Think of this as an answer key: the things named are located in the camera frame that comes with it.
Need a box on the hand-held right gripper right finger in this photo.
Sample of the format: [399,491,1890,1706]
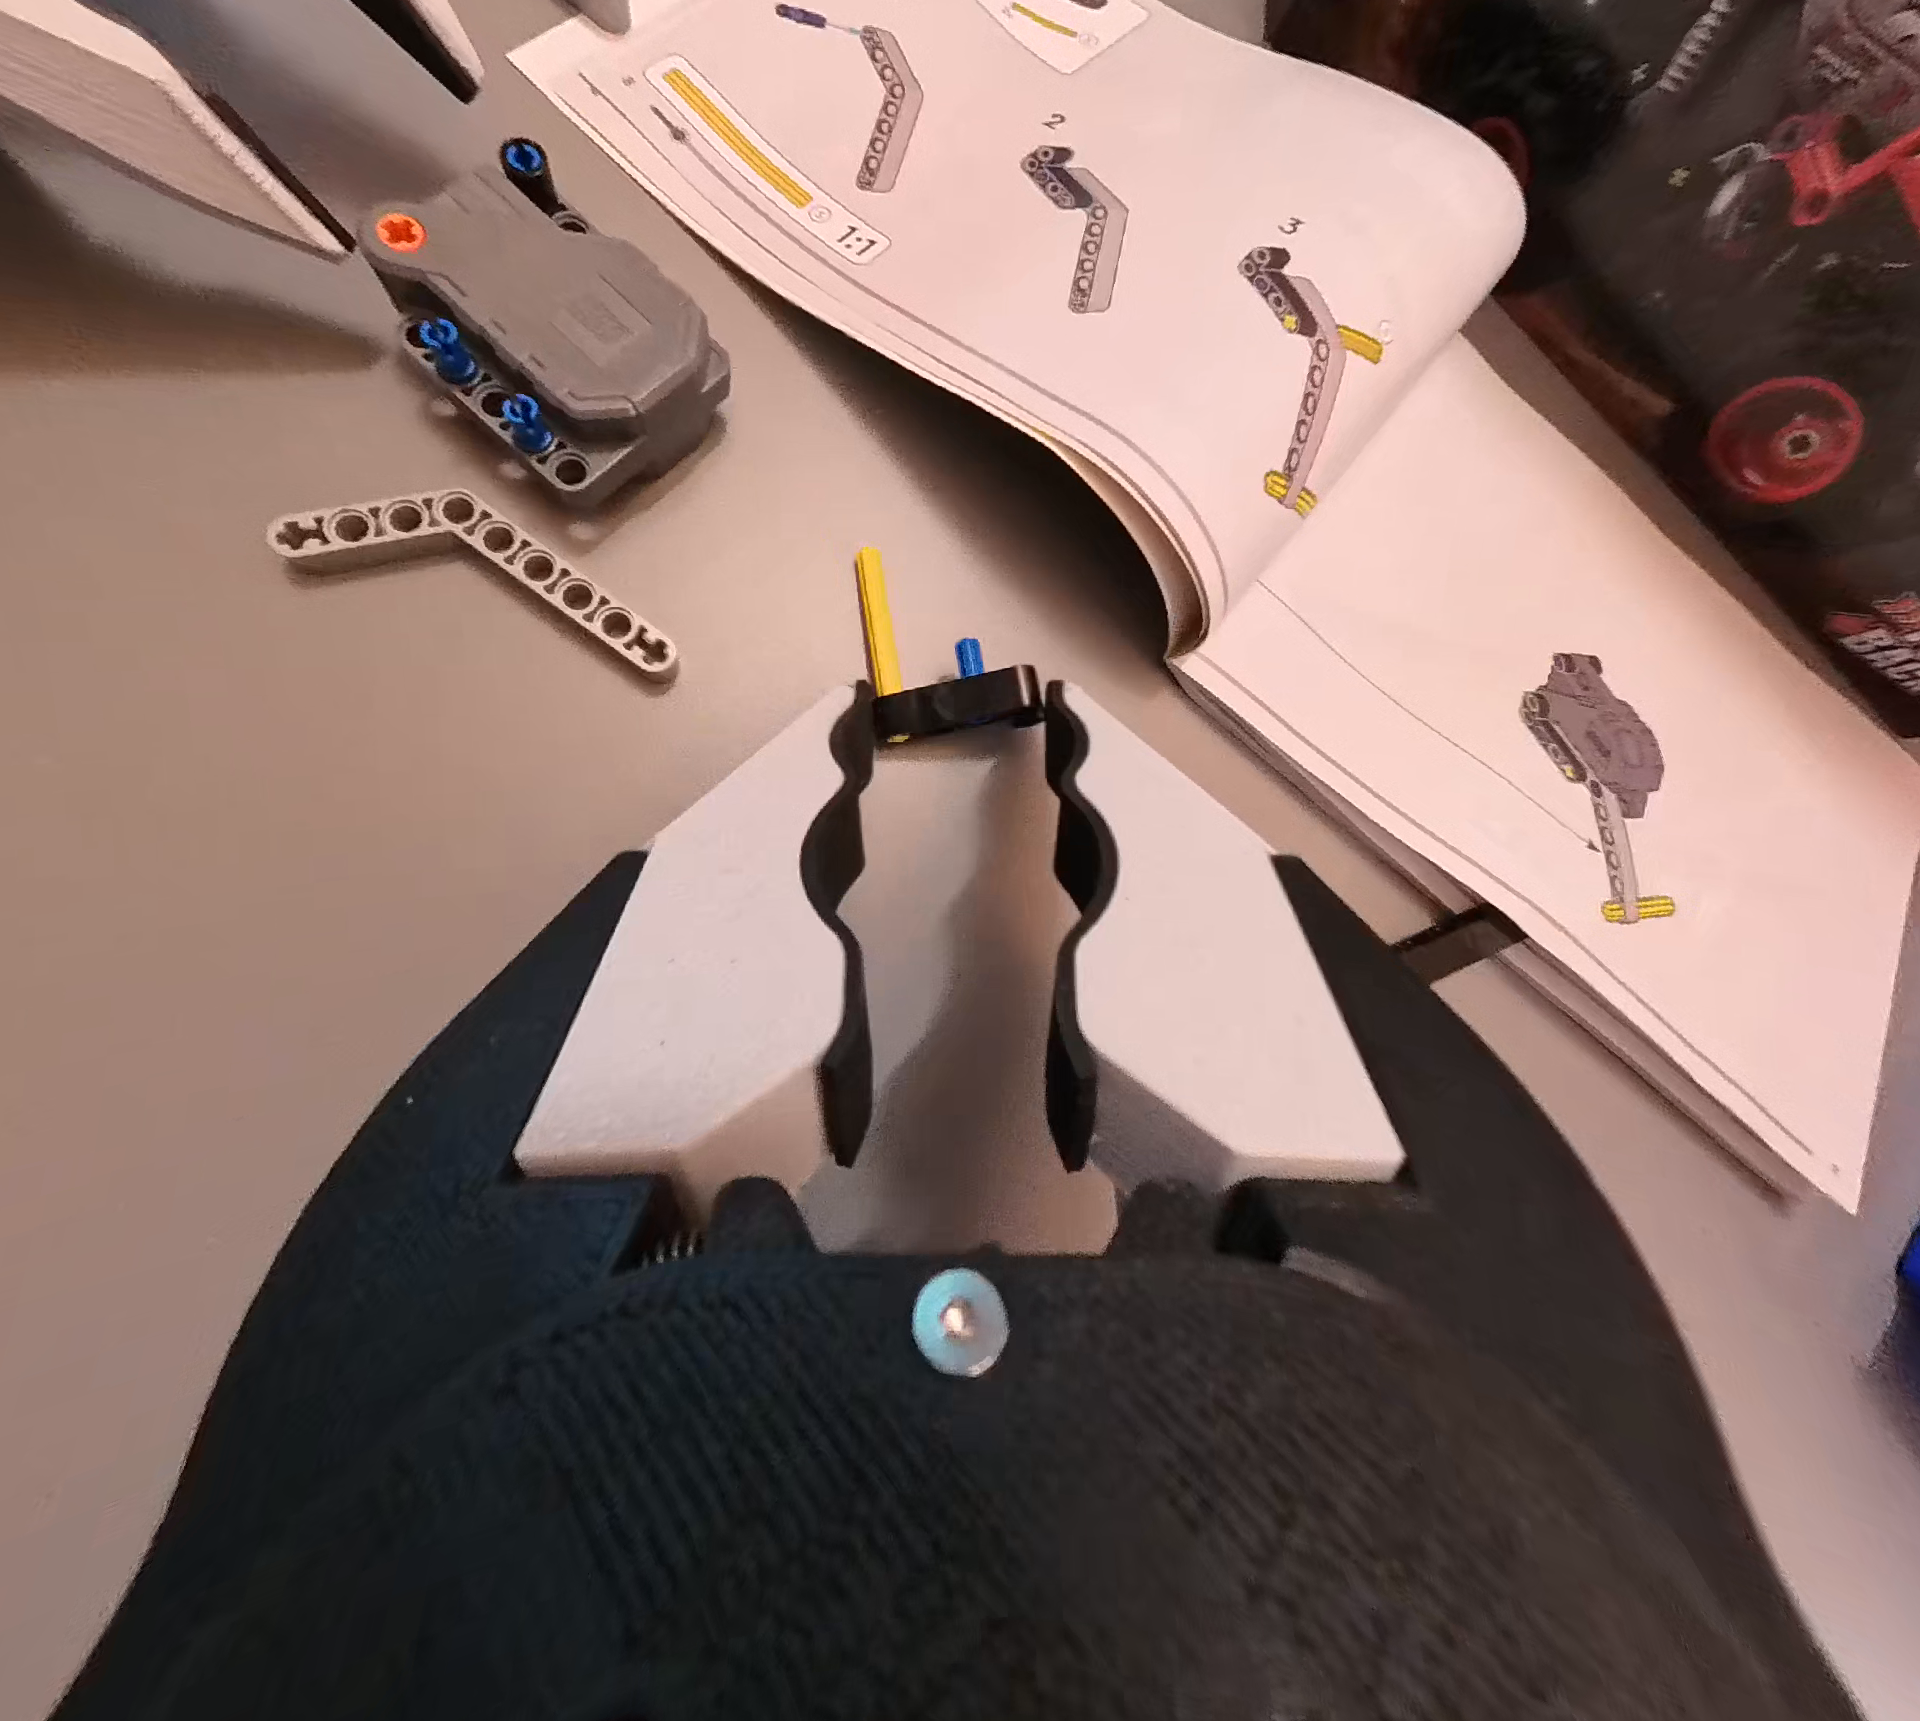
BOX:
[1043,680,1410,1188]

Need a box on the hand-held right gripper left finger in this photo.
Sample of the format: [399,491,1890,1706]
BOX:
[514,683,881,1193]

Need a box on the black beam with yellow axle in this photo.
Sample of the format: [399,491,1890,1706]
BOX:
[854,546,1050,744]

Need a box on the grey desk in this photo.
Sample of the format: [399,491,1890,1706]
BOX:
[0,0,1920,1721]

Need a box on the dark grey toy motor block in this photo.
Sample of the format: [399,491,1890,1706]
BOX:
[360,133,734,510]

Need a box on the open instruction booklet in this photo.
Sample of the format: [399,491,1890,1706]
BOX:
[507,0,1885,1216]

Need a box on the dark toy set box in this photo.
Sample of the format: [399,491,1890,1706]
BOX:
[1257,0,1920,741]

